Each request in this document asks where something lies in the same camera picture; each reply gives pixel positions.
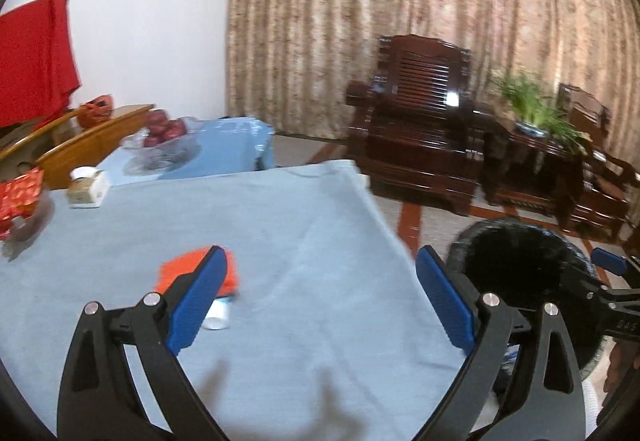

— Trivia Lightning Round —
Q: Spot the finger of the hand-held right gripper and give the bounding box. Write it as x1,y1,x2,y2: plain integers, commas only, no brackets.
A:
591,247,640,282
562,266,640,322

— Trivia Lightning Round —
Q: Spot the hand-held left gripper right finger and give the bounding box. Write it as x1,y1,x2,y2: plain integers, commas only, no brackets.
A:
412,245,587,441

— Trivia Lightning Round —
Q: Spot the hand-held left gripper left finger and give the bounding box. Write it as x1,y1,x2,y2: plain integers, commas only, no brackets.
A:
56,245,228,441

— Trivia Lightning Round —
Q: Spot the orange packet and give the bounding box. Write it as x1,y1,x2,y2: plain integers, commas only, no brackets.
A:
154,246,241,297

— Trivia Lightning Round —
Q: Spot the black lined trash bin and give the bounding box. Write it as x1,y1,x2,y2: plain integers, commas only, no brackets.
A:
445,217,608,382

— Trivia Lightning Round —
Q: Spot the person's right hand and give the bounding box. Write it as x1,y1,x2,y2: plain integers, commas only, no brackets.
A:
602,340,640,394

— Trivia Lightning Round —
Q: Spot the dark wooden armchair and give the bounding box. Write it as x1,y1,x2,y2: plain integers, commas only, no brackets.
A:
555,82,640,244
346,34,493,217

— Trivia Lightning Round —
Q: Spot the dark wooden side table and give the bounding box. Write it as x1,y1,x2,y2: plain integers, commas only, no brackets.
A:
482,114,588,222

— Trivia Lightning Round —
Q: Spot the grey-blue blanket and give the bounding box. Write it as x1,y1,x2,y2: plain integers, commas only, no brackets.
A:
0,160,468,441

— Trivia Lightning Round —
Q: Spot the glass fruit bowl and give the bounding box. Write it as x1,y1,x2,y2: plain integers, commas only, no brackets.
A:
120,117,203,174

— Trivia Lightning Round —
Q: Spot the small white tissue box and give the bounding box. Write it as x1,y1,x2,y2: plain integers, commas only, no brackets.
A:
66,166,111,209

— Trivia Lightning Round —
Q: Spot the light blue tablecloth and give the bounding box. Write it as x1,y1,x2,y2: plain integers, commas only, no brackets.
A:
97,117,277,187

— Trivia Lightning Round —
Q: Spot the green potted plant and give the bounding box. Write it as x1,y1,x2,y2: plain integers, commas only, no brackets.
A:
492,71,583,152

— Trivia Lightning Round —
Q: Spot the wooden chair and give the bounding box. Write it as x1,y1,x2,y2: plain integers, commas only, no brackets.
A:
37,104,156,189
0,110,86,162

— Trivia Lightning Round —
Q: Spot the red patterned bag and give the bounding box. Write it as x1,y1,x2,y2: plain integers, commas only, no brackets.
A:
0,167,51,242

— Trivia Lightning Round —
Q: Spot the orange plastic bag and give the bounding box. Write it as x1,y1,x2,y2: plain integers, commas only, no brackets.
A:
77,94,115,129

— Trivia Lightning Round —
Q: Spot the red cloth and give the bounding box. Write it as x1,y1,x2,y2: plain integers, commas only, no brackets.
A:
0,0,82,128

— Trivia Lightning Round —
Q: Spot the beige patterned curtain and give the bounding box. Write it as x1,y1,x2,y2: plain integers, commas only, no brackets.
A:
225,0,640,182

